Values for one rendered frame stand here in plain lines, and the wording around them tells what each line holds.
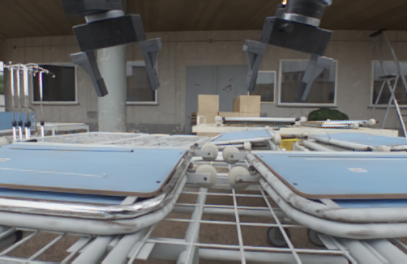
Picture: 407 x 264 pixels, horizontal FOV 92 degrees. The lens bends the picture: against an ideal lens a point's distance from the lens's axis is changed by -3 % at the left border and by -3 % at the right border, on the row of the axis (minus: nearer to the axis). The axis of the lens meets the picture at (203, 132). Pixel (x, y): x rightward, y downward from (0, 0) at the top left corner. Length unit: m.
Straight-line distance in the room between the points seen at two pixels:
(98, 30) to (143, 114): 6.38
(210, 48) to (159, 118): 2.68
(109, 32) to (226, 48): 6.29
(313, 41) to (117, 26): 0.39
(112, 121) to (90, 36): 4.34
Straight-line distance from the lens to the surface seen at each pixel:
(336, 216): 0.40
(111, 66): 4.91
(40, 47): 9.09
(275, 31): 0.46
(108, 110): 4.82
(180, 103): 6.52
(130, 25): 0.46
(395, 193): 0.54
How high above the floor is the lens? 0.69
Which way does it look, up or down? 4 degrees down
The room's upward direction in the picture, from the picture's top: 1 degrees clockwise
